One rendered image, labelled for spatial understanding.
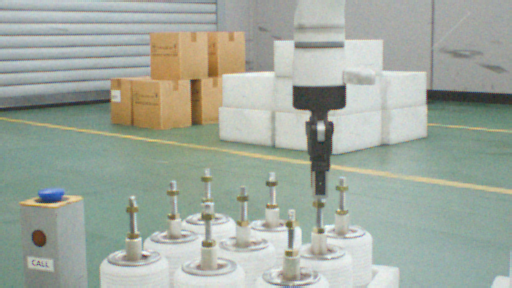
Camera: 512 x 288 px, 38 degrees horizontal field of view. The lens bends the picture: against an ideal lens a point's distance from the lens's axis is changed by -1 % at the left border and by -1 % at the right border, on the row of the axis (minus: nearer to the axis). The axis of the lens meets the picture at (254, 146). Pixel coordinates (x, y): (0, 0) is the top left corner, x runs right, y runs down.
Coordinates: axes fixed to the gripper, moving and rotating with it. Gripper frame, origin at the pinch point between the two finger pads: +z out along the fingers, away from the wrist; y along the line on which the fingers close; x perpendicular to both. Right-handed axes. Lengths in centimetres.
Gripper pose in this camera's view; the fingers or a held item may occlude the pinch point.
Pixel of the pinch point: (319, 184)
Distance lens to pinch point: 105.1
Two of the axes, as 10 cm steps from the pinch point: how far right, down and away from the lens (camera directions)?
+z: 0.1, 9.9, 1.5
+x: 10.0, 0.0, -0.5
